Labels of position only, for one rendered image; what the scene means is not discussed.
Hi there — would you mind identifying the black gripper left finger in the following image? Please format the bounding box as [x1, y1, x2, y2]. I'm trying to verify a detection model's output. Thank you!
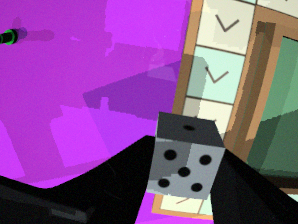
[0, 135, 156, 224]

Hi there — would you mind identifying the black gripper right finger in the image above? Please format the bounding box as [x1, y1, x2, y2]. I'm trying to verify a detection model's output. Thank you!
[209, 149, 298, 224]

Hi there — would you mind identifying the grey die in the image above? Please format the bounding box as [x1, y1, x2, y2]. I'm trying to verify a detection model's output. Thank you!
[146, 111, 226, 200]

